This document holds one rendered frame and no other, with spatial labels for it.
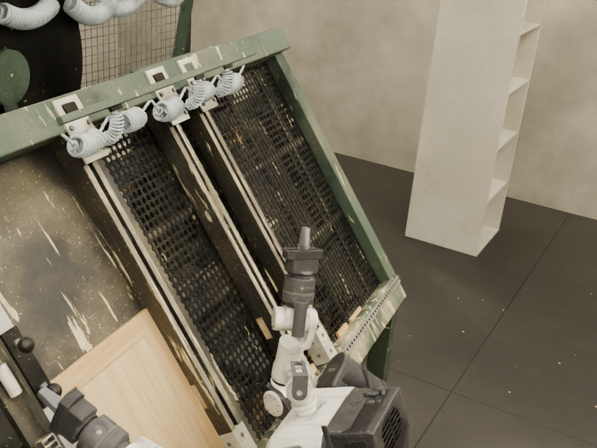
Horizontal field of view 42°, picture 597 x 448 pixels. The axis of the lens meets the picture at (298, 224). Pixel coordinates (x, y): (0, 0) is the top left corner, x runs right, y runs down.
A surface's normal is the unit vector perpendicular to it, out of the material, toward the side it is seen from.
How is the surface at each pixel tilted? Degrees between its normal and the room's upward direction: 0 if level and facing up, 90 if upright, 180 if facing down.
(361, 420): 23
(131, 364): 55
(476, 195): 90
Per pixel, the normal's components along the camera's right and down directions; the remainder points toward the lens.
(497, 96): -0.49, 0.32
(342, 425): -0.28, -0.93
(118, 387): 0.79, -0.33
